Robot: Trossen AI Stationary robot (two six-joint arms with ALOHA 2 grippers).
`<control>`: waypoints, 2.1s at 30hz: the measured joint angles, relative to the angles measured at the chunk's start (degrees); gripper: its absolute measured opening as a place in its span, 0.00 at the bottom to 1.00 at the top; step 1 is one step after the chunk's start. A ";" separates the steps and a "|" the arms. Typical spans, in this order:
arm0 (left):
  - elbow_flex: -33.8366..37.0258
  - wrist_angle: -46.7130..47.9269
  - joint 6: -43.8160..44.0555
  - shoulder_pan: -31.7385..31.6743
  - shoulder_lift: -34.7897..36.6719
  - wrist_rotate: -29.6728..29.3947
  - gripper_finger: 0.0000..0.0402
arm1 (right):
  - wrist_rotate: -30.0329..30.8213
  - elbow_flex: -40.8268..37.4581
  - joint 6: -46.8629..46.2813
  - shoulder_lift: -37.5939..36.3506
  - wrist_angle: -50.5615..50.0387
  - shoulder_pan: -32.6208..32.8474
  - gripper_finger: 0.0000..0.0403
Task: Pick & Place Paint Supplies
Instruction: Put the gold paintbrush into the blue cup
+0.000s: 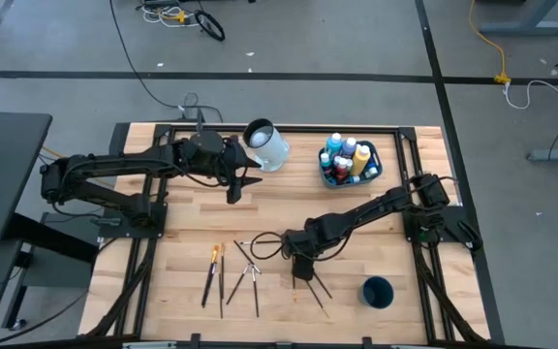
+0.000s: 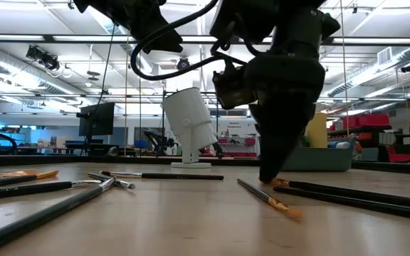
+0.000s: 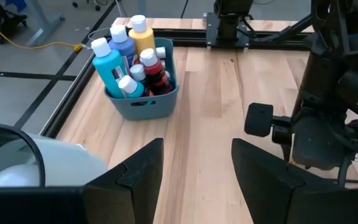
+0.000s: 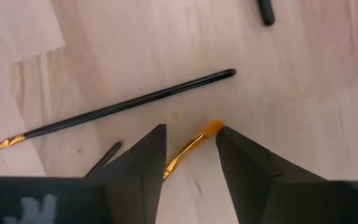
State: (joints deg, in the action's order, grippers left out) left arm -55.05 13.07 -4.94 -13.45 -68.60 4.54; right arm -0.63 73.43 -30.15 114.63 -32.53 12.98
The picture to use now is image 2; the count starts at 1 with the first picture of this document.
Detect red storage bin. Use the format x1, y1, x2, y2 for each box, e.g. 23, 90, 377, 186
342, 113, 390, 129
388, 153, 410, 164

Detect long black brush orange bristles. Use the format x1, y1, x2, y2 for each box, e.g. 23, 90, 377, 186
270, 177, 410, 211

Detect black aluminium rig frame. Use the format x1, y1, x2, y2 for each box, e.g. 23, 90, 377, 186
0, 33, 410, 177

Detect short brush silver ferrule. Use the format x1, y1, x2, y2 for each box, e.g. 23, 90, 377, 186
88, 172, 137, 190

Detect black monitor on stand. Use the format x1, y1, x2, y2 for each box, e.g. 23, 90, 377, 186
75, 102, 116, 156

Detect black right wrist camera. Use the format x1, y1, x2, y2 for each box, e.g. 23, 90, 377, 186
211, 62, 259, 110

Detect black brush gold ferrule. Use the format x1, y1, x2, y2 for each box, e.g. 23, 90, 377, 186
236, 178, 303, 219

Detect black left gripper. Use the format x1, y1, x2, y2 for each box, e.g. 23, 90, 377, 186
73, 0, 184, 53

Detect black brush white lettering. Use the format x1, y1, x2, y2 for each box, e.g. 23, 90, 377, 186
0, 178, 103, 203

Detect grey-blue plastic caddy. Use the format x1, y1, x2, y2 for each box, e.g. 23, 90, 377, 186
281, 137, 357, 173

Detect long thin black brush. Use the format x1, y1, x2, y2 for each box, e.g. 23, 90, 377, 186
272, 186, 410, 223

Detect black brush long silver ferrule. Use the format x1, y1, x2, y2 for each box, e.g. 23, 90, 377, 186
100, 171, 225, 181

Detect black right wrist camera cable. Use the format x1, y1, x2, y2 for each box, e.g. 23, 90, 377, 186
130, 0, 248, 81

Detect large yellow paint bottle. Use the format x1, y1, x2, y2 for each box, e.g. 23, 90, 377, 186
304, 112, 329, 149

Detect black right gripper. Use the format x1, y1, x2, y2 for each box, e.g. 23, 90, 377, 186
243, 56, 326, 183

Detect thin black brush orange bristles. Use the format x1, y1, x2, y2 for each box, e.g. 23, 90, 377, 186
0, 169, 60, 191

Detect black ceiling camera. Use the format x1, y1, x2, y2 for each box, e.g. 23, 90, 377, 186
26, 45, 61, 71
176, 56, 191, 72

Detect long dark brush silver ferrule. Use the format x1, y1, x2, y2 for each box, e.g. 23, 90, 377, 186
0, 176, 117, 254

